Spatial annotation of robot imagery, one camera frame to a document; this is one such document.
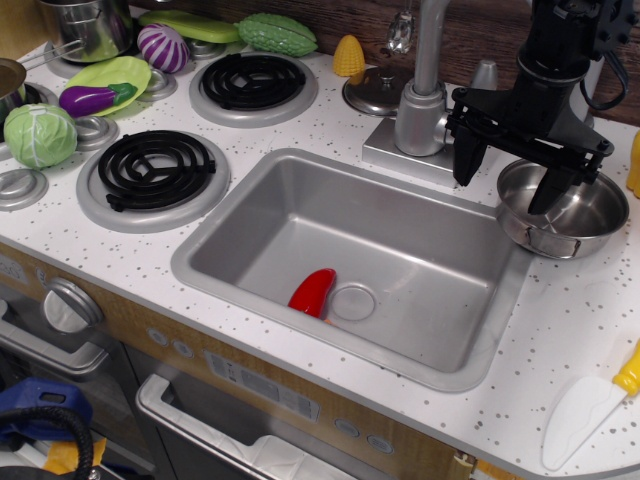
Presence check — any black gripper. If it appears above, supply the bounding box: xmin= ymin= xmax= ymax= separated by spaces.
xmin=446 ymin=63 xmax=614 ymax=215

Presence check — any small steel pan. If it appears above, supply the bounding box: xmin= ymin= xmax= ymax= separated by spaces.
xmin=496 ymin=160 xmax=629 ymax=260

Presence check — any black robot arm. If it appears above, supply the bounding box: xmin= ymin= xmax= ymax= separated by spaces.
xmin=446 ymin=1 xmax=639 ymax=215

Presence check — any grey toy sink basin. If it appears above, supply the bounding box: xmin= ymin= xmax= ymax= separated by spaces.
xmin=171 ymin=149 xmax=532 ymax=392

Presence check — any silver toy faucet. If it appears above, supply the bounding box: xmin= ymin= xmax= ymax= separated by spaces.
xmin=362 ymin=0 xmax=456 ymax=187

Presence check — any yellow toy at right edge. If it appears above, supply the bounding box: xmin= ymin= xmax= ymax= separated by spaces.
xmin=626 ymin=131 xmax=640 ymax=198

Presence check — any steel pot lid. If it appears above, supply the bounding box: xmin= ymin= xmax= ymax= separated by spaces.
xmin=342 ymin=67 xmax=411 ymax=117

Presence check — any yellow toy corn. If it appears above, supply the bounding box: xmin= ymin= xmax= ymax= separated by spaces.
xmin=333 ymin=35 xmax=366 ymax=77

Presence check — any red toy pepper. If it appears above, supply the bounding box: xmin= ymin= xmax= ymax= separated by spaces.
xmin=288 ymin=268 xmax=337 ymax=319

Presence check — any white yellow toy knife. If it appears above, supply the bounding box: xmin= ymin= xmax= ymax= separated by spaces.
xmin=541 ymin=343 xmax=639 ymax=471

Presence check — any rear black stove burner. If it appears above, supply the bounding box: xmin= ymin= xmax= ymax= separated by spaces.
xmin=189 ymin=52 xmax=318 ymax=129

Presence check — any black stove burner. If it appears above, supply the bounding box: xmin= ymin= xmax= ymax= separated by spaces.
xmin=76 ymin=130 xmax=231 ymax=234
xmin=189 ymin=52 xmax=318 ymax=129

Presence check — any green toy bitter gourd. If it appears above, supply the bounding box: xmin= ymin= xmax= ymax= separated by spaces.
xmin=234 ymin=13 xmax=318 ymax=58

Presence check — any green plastic lid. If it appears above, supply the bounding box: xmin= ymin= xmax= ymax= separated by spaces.
xmin=138 ymin=10 xmax=241 ymax=44

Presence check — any front black stove burner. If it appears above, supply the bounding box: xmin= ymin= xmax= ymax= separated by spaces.
xmin=76 ymin=130 xmax=231 ymax=234

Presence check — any purple striped toy onion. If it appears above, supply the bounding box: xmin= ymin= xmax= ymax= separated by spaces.
xmin=137 ymin=23 xmax=190 ymax=73

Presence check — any light green plastic plate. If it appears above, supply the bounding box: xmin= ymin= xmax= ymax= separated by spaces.
xmin=63 ymin=56 xmax=151 ymax=116

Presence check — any purple toy eggplant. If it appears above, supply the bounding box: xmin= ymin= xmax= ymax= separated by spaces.
xmin=59 ymin=83 xmax=138 ymax=118

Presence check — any large steel pot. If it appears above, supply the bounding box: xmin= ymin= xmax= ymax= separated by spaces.
xmin=22 ymin=0 xmax=135 ymax=70

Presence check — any silver oven knob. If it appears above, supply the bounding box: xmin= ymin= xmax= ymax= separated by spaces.
xmin=41 ymin=277 xmax=104 ymax=334

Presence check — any green toy cabbage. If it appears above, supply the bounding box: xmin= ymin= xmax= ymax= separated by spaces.
xmin=3 ymin=103 xmax=77 ymax=170

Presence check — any steel pot at left edge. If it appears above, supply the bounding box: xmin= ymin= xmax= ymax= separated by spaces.
xmin=0 ymin=58 xmax=26 ymax=124

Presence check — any silver faucet handle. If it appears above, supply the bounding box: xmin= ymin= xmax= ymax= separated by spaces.
xmin=470 ymin=59 xmax=498 ymax=91

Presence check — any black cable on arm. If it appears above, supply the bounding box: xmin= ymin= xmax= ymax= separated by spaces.
xmin=579 ymin=49 xmax=631 ymax=112

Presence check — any grey dishwasher door handle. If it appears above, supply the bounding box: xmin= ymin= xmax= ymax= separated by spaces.
xmin=135 ymin=373 xmax=311 ymax=480

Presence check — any grey oven door handle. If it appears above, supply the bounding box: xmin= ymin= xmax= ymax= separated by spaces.
xmin=0 ymin=299 xmax=111 ymax=371

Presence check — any blue object with black cable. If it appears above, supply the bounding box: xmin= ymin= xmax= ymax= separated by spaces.
xmin=1 ymin=377 xmax=94 ymax=479

